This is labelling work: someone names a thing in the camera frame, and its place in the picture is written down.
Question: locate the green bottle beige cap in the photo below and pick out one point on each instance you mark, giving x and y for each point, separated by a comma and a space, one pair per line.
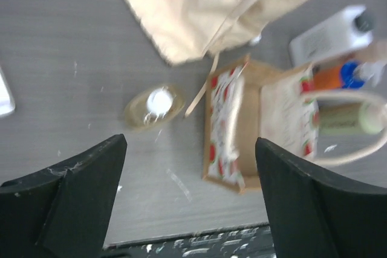
351, 119

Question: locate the clear bottle white cap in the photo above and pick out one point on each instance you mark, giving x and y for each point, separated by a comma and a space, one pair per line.
153, 107

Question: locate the white clothes rack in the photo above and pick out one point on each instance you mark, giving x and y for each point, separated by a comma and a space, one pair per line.
7, 102

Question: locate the beige pink bottle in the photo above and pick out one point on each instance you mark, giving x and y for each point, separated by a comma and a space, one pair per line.
375, 52

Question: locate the white bottle black cap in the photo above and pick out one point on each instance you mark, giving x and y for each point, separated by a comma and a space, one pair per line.
345, 31

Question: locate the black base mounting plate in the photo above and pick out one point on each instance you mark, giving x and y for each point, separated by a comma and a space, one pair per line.
243, 241

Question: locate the beige shirt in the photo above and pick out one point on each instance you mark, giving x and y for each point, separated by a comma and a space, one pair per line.
186, 30

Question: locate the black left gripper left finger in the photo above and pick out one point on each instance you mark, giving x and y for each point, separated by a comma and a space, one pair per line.
63, 210

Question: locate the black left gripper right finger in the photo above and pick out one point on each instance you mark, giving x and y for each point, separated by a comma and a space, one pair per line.
314, 212

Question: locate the blue cap bottle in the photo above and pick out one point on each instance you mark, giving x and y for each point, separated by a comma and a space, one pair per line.
353, 74

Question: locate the brown canvas bag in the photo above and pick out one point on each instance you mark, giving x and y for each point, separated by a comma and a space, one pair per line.
248, 99

